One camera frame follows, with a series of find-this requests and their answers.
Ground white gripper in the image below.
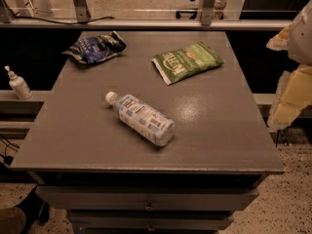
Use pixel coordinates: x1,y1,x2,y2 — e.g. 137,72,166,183
266,0,312,133

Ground white pump dispenser bottle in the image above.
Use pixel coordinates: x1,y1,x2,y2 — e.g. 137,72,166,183
5,65,32,100

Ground green snack bag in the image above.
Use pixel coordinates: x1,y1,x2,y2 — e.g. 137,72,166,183
152,42,224,85

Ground grey drawer cabinet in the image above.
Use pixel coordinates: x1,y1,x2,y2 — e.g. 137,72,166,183
12,31,284,234

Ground blue snack bag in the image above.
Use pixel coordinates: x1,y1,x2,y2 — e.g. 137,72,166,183
63,31,127,64

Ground top drawer knob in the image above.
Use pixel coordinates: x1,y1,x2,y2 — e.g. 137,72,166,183
144,203,154,212

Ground black shoe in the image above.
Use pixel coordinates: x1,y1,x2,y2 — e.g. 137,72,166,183
18,187,50,234

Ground metal frame leg right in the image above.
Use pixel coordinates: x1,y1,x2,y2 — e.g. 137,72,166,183
199,0,215,26

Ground metal frame leg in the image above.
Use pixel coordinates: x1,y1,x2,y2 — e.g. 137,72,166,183
199,0,215,26
73,0,91,23

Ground metal frame leg left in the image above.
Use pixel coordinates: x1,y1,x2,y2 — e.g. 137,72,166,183
73,0,91,23

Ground black cable on ledge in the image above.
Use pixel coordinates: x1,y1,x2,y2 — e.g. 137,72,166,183
6,7,115,25

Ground black cables at floor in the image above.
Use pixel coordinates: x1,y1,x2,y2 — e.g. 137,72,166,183
0,134,20,168

